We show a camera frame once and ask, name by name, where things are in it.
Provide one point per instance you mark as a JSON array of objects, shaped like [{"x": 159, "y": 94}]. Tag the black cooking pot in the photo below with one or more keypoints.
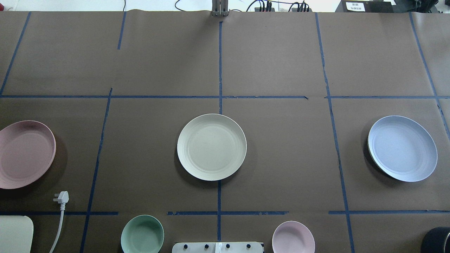
[{"x": 436, "y": 240}]

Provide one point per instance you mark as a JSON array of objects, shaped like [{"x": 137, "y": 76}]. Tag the metal camera stand bracket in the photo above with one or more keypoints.
[{"x": 220, "y": 8}]

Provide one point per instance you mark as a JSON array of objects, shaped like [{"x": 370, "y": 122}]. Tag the cream white plate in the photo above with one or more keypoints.
[{"x": 211, "y": 147}]

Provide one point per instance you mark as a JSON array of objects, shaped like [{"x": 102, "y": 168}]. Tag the pink bowl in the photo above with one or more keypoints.
[{"x": 293, "y": 237}]

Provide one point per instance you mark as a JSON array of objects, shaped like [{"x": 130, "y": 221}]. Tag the green bowl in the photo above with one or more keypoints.
[{"x": 142, "y": 234}]

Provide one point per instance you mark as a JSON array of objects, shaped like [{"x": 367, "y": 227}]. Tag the pink plate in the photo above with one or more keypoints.
[{"x": 27, "y": 150}]

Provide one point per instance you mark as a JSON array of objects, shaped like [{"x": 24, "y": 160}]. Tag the blue plate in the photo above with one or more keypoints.
[{"x": 402, "y": 148}]

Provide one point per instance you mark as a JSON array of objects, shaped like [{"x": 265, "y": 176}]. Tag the black box with label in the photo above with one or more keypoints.
[{"x": 364, "y": 6}]

